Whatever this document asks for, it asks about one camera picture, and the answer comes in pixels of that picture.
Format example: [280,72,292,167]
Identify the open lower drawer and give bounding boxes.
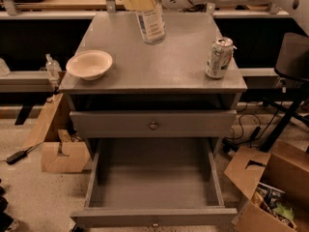
[70,138,237,228]

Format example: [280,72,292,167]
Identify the clear bottle on shelf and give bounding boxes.
[45,54,62,78]

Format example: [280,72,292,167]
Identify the grey drawer cabinet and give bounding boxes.
[58,11,248,147]

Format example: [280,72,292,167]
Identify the black power adapter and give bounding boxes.
[6,151,27,165]

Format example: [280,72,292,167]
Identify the clear plastic water bottle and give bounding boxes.
[136,3,166,44]

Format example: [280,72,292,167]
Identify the white paper bowl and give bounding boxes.
[66,50,113,80]

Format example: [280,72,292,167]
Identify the black floor cables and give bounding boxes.
[221,101,268,155]

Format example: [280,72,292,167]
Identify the crushed soda can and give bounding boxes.
[206,37,235,79]

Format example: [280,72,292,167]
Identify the cardboard box left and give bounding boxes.
[23,94,90,173]

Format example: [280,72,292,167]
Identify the closed upper drawer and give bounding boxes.
[70,110,236,139]

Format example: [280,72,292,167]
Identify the black office chair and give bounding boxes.
[260,33,309,152]

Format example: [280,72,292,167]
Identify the open cardboard box right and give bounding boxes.
[225,140,309,232]

